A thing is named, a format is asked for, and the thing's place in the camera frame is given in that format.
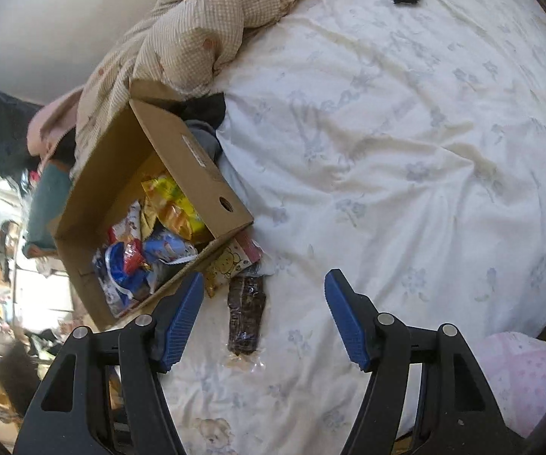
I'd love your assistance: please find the dark blue snack bag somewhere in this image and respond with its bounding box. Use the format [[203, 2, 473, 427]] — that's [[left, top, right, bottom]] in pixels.
[[92, 242, 150, 319]]

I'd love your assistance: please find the white red food packet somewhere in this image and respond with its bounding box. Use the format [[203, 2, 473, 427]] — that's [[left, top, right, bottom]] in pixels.
[[107, 200, 142, 245]]

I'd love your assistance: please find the yellow triangular snack bag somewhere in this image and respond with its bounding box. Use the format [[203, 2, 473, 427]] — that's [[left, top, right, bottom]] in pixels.
[[141, 174, 211, 245]]

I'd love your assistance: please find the blue Lonely God snack bag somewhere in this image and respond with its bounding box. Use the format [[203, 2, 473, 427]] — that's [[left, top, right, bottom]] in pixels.
[[142, 228, 199, 294]]

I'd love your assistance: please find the pink patterned pillow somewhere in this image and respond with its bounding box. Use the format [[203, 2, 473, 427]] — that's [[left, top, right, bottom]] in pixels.
[[471, 332, 546, 438]]

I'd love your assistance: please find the dark brown snack packet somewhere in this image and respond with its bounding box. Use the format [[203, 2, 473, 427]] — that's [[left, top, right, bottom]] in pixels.
[[228, 263, 267, 355]]

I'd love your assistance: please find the brown cardboard box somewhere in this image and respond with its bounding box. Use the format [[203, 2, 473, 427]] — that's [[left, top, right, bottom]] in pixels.
[[55, 100, 253, 331]]

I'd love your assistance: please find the yellow cartoon snack packet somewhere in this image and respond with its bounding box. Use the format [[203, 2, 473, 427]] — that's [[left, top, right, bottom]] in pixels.
[[204, 233, 263, 298]]

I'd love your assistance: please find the pink blanket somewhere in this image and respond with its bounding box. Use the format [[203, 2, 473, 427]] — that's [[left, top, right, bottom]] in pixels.
[[27, 86, 83, 171]]

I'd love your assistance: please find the white floral bed sheet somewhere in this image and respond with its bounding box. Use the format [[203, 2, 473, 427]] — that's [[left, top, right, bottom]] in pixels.
[[162, 0, 546, 454]]

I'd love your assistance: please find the black plastic bag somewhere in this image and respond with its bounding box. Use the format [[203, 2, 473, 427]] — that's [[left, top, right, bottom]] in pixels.
[[0, 91, 41, 183]]

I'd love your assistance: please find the black cloth under duvet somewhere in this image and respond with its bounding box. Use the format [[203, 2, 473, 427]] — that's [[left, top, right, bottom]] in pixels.
[[168, 91, 228, 163]]

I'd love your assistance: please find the checkered beige duvet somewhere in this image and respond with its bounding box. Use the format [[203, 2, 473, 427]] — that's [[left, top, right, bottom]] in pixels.
[[71, 0, 296, 177]]

